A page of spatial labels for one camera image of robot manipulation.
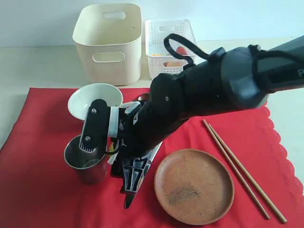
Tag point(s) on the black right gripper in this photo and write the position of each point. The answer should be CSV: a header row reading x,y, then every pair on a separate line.
x,y
139,131

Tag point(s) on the yellow lemon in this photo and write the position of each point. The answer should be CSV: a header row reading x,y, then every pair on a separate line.
x,y
110,147

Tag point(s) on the brown egg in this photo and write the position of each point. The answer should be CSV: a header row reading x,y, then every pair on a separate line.
x,y
176,64

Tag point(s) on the red sausage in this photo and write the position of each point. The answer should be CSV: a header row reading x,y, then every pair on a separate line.
x,y
181,50

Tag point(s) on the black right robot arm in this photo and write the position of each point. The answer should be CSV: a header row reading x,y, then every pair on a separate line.
x,y
215,83

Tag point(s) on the steel table knife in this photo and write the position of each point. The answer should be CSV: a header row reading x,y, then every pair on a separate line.
x,y
129,197

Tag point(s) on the stainless steel cup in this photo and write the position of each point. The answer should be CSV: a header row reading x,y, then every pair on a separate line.
x,y
91,167

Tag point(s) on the brown wooden plate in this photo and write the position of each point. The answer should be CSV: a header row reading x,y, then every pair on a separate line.
x,y
193,187

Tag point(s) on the dark wooden spoon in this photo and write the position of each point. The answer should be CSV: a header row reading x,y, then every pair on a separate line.
x,y
143,97

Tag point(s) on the white ceramic bowl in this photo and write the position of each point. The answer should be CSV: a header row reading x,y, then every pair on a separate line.
x,y
82,98

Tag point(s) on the red table cloth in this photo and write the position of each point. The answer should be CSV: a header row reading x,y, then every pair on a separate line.
x,y
39,190

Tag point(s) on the small white perforated basket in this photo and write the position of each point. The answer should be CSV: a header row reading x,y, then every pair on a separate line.
x,y
155,32

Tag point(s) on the large cream plastic bin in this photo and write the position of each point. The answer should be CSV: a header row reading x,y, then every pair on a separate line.
x,y
108,38

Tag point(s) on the left wooden chopstick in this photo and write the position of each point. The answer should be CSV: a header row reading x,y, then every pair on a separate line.
x,y
236,171

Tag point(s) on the wooden chopstick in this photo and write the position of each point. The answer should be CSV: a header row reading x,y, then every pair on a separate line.
x,y
236,171
248,175

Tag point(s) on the right wooden chopstick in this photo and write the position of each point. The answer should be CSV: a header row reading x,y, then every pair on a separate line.
x,y
248,175

